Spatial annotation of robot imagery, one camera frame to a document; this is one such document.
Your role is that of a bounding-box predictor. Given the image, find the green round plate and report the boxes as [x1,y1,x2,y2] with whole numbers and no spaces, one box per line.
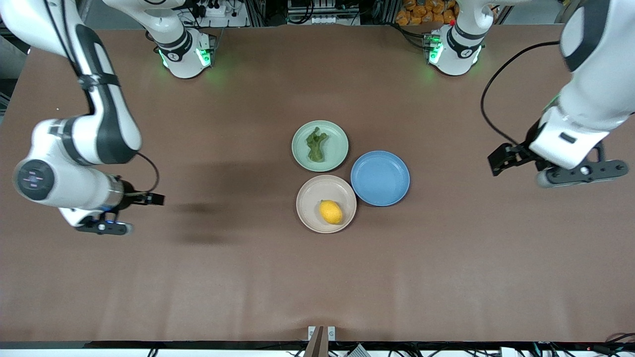
[291,120,349,173]

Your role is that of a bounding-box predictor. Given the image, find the white power strip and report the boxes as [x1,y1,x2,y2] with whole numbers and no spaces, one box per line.
[191,2,234,18]

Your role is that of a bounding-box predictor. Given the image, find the black cable bundle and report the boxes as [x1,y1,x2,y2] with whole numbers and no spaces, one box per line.
[531,332,635,357]

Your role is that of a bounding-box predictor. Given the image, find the aluminium frame profile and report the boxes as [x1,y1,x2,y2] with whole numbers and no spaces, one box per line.
[372,0,400,25]
[246,0,268,28]

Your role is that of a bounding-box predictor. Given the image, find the yellow lemon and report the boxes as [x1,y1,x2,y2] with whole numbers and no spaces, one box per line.
[318,199,344,225]

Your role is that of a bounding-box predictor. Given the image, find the beige round plate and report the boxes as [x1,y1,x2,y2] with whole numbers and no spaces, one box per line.
[296,175,357,234]

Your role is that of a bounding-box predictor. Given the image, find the blue round plate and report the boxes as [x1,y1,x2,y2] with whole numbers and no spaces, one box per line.
[350,150,411,207]

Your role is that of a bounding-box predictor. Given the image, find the grey mount post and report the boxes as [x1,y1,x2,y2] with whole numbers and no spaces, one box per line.
[304,326,325,357]

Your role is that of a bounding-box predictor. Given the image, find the green lettuce leaf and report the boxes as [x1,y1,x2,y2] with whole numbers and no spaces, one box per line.
[306,127,328,163]

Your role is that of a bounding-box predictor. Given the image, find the bag of orange fruits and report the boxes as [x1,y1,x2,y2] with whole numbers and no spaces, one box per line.
[395,0,461,26]

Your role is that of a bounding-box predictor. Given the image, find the black base cables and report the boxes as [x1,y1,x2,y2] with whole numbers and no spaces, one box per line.
[392,22,432,50]

